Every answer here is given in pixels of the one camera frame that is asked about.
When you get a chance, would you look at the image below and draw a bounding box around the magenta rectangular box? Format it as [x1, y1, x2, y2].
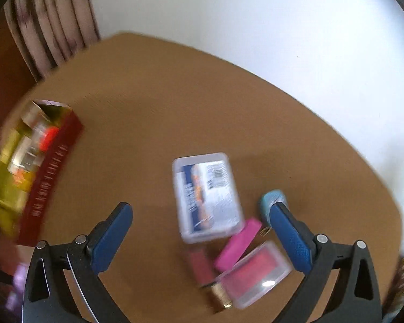
[214, 217, 263, 273]

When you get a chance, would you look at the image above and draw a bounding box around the brown wooden door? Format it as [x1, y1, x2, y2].
[0, 17, 37, 155]

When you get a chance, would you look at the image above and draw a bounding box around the small red plastic piece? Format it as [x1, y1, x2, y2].
[39, 126, 61, 152]

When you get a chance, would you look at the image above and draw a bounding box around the purple cloth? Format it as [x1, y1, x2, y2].
[7, 264, 29, 312]

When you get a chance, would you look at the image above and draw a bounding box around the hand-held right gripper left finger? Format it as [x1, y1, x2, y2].
[22, 202, 133, 323]

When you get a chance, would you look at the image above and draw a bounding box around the clear case pink insert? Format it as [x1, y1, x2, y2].
[216, 240, 293, 310]

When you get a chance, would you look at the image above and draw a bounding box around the beige tree-print curtain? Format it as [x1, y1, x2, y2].
[3, 0, 102, 83]

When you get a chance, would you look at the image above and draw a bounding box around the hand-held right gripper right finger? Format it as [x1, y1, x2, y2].
[269, 202, 382, 323]

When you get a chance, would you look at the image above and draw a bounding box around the clear labelled plastic box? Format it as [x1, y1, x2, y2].
[172, 152, 245, 244]

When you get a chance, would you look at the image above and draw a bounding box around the red tin box gold interior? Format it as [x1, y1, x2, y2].
[0, 99, 85, 246]

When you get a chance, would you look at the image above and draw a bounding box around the small blue cartoon tin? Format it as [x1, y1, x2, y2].
[259, 190, 288, 227]

